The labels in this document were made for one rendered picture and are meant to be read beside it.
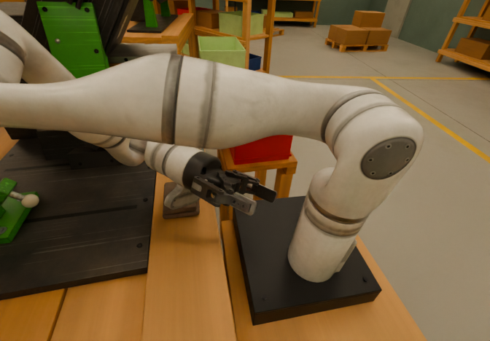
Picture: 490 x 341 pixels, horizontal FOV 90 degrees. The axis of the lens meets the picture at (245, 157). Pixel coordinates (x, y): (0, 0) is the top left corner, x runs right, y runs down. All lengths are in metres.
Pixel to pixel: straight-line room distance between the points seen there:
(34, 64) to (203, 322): 0.41
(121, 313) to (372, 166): 0.45
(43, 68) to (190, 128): 0.20
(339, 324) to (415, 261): 1.38
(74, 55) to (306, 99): 0.61
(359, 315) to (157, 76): 0.51
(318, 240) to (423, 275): 1.48
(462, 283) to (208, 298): 1.66
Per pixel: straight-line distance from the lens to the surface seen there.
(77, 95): 0.25
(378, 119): 0.29
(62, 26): 0.78
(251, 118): 0.25
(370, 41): 6.86
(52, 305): 0.58
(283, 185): 0.98
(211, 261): 0.51
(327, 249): 0.42
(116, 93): 0.24
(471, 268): 2.07
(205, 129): 0.24
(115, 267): 0.55
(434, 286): 1.85
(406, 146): 0.30
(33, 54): 0.36
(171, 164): 0.46
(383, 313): 0.59
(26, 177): 0.85
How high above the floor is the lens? 1.34
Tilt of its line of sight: 37 degrees down
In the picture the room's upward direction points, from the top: 3 degrees clockwise
